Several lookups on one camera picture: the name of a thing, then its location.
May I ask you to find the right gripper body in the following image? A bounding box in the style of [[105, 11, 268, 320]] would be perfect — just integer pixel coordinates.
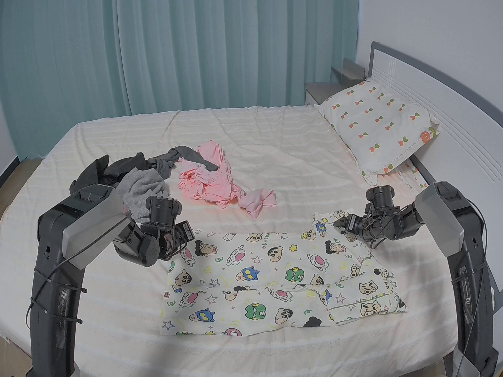
[[345, 214, 372, 242]]

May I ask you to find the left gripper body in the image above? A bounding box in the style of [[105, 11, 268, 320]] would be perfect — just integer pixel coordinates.
[[158, 225, 188, 261]]

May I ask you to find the white printed pyjama top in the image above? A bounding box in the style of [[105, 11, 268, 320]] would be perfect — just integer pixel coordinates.
[[159, 210, 409, 336]]

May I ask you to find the pile of clothes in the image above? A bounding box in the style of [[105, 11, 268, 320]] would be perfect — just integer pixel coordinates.
[[70, 146, 219, 220]]

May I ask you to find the bed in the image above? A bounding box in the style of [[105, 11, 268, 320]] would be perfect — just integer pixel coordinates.
[[0, 41, 503, 377]]

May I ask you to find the pink garment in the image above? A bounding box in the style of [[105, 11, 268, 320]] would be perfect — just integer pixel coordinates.
[[178, 140, 279, 219]]

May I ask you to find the white printed pillow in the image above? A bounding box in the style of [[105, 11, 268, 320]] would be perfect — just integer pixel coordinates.
[[318, 78, 441, 186]]

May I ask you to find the grey bedside table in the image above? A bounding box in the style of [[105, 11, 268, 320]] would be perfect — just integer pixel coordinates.
[[306, 58, 368, 105]]

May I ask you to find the blue-green curtain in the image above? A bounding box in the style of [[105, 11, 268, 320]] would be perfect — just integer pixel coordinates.
[[0, 0, 360, 162]]

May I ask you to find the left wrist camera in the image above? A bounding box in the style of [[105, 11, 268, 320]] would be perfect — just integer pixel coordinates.
[[178, 221, 196, 247]]

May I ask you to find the black cable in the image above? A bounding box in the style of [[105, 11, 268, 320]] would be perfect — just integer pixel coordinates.
[[363, 204, 389, 251]]

